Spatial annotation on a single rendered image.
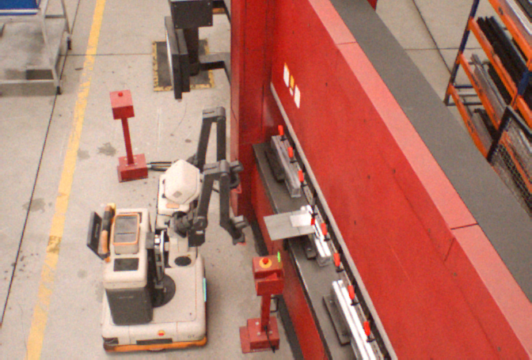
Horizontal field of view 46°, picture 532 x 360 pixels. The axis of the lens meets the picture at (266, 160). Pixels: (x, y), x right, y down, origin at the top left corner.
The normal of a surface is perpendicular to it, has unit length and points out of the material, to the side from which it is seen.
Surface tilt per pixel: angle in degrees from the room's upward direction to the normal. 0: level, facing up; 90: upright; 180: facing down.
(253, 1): 90
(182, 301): 0
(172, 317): 0
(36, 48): 0
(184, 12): 90
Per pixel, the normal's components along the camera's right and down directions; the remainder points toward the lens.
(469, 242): 0.04, -0.72
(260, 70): 0.26, 0.68
